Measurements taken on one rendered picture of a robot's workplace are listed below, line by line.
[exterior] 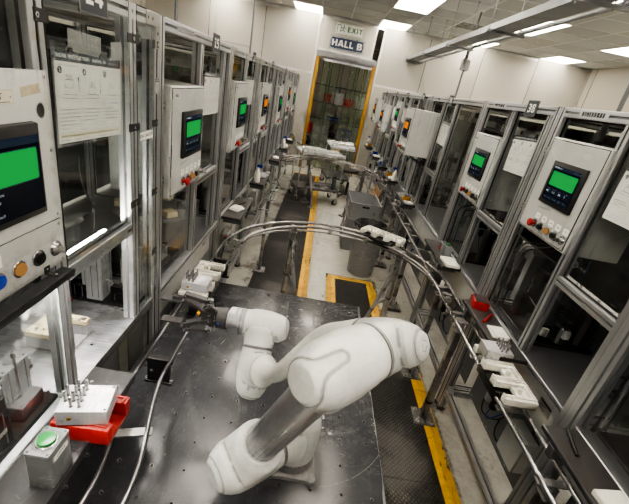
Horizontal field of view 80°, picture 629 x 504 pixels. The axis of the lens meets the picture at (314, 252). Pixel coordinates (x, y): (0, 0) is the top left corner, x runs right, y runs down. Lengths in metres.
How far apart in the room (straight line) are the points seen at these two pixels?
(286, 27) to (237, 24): 1.07
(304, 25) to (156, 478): 8.88
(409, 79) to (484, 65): 1.64
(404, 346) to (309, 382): 0.22
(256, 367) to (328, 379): 0.57
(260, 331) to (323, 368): 0.59
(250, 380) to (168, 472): 0.42
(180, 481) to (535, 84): 10.02
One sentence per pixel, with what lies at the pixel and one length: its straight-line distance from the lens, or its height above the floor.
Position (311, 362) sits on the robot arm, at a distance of 0.72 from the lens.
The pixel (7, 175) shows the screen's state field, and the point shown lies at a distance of 0.95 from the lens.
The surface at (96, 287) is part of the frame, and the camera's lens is 1.81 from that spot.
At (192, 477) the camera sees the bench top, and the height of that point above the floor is 0.68.
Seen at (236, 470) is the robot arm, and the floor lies 0.90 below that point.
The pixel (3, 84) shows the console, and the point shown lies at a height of 1.80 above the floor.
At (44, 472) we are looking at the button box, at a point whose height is 0.97.
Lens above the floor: 1.91
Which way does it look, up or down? 24 degrees down
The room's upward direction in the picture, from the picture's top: 11 degrees clockwise
